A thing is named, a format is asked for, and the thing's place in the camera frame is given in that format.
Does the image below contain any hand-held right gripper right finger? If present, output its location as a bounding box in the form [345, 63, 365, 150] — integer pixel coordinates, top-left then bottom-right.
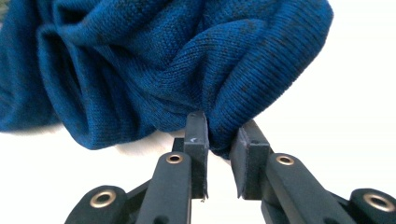
[229, 119, 272, 200]

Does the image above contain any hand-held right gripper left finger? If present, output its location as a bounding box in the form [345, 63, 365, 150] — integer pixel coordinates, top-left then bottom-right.
[172, 110, 210, 200]

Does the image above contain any dark blue knit garment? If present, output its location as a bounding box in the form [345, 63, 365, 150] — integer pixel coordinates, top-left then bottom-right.
[0, 0, 334, 160]

